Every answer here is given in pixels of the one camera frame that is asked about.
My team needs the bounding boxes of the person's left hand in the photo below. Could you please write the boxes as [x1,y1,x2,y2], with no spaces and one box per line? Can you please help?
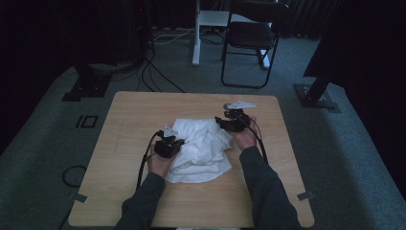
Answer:
[146,149,175,179]

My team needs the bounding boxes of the black cable loop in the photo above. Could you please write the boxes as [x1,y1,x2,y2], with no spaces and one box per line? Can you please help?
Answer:
[61,164,88,189]

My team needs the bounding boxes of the black square floor tape marks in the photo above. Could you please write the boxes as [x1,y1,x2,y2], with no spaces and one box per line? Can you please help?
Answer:
[75,114,100,129]

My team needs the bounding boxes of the white floor cable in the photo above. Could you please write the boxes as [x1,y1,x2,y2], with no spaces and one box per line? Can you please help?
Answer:
[151,27,196,46]

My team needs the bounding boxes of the black stand with flat base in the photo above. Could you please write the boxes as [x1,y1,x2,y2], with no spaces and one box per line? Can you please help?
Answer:
[61,60,113,103]

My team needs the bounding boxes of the black floor cables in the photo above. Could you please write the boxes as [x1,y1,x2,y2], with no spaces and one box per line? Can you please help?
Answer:
[136,44,186,94]

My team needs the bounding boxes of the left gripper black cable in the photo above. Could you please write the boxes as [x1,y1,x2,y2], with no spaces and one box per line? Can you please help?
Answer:
[135,129,166,192]

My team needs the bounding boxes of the black folding chair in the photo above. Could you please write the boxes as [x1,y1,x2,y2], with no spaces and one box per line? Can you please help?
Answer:
[220,0,291,90]

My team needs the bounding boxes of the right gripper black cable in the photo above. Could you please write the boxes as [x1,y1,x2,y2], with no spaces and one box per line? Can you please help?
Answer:
[244,119,269,165]

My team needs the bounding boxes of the round grey stand base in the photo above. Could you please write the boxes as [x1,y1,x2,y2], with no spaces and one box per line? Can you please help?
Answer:
[88,59,142,75]

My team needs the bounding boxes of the black slanted stand with base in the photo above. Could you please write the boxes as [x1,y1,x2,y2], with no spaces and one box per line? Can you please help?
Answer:
[293,71,342,114]

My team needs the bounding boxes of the white skirt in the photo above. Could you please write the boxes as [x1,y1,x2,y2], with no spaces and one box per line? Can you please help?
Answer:
[164,117,235,185]

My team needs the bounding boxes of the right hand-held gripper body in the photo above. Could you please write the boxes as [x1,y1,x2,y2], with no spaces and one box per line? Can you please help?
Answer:
[222,101,257,133]

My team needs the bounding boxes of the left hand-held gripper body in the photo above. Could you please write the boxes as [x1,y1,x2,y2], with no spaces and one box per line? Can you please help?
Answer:
[153,124,180,159]

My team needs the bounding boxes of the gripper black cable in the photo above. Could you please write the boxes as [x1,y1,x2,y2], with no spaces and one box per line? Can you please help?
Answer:
[135,129,166,192]
[244,119,269,165]

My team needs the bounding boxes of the white desk frame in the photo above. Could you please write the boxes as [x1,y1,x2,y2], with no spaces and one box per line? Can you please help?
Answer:
[191,0,273,70]

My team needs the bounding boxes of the person's right hand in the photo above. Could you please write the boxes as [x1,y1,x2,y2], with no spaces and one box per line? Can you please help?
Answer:
[230,116,259,152]

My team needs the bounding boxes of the dark curtain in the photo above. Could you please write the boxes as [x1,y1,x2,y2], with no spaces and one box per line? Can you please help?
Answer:
[281,0,340,40]

